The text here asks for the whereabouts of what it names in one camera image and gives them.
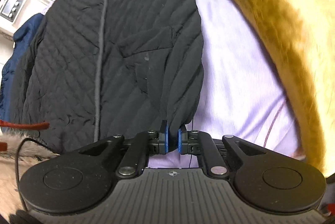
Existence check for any white control panel device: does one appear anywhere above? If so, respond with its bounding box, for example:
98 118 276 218
1 0 26 23

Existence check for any red cord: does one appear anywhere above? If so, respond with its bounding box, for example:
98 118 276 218
0 119 51 153

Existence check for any golden yellow blanket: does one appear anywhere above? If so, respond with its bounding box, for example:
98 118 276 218
234 0 334 177

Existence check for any navy blue garment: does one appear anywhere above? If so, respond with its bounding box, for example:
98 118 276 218
1 13 44 122

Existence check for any lavender printed bed sheet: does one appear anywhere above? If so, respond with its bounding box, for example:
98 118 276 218
148 0 305 169

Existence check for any black cable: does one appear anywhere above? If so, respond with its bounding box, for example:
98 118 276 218
15 137 52 212

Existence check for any beige fur trim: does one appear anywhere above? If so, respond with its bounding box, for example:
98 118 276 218
1 132 58 220

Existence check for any black quilted jacket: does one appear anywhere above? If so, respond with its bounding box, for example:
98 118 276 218
10 0 204 153

